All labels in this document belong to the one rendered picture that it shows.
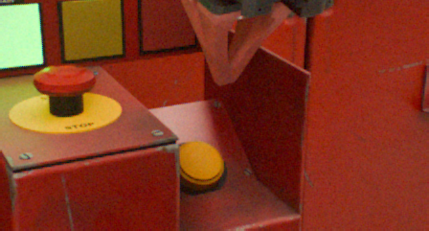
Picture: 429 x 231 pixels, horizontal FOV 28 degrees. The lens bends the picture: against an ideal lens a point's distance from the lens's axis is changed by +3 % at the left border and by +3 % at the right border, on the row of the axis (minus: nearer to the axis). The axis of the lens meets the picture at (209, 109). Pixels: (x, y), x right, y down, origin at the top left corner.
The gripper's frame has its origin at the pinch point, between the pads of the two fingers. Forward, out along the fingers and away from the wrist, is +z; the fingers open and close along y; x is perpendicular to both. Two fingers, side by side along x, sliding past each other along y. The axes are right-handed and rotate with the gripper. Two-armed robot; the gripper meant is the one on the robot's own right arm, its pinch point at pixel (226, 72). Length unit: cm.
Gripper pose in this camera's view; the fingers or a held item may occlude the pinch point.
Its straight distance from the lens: 57.6
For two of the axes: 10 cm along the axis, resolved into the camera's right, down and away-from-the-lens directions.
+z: -1.1, 7.9, 6.0
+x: -8.4, 2.4, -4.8
